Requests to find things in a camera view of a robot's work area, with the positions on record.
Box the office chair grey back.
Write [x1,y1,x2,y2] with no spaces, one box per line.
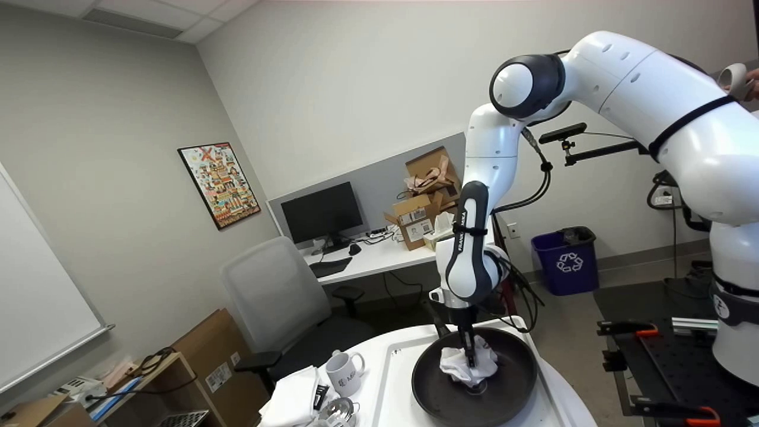
[220,235,376,393]

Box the white mug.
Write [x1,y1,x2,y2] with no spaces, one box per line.
[324,346,370,395]

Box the black camera tripod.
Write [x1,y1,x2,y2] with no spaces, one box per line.
[493,235,549,318]

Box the black robot table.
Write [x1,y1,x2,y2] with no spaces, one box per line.
[590,279,759,427]

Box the grey desk partition panel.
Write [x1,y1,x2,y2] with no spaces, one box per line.
[269,129,470,255]

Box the cardboard box with label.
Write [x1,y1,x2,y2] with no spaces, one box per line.
[388,191,461,254]

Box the whiteboard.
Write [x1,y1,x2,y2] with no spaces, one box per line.
[0,160,114,397]

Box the colourful framed poster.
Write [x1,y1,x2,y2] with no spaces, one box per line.
[175,139,264,231]

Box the wooden shelf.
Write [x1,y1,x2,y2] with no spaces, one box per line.
[0,306,270,427]

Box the round white table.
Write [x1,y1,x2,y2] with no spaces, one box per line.
[256,312,600,427]

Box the open cardboard box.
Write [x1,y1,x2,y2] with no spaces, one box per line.
[404,147,465,199]

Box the black stereo camera on boom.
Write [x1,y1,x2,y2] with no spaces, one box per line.
[538,121,672,168]

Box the dark frying pan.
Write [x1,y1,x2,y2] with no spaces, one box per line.
[410,325,542,427]

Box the black computer monitor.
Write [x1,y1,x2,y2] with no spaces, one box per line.
[281,179,366,254]

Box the orange handled clamp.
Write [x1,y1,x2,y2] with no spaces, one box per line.
[631,397,724,427]
[598,318,660,342]

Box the white office desk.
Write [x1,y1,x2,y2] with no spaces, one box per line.
[303,227,446,318]

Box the blue recycling bin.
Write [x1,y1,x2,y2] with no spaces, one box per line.
[529,225,600,299]

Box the aluminium profile bar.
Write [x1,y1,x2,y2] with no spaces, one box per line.
[672,316,722,337]

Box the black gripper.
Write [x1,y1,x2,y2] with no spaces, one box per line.
[429,303,484,373]

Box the white folded cloth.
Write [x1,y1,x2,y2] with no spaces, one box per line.
[258,363,335,427]

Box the black keyboard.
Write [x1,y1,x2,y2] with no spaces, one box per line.
[309,254,357,279]

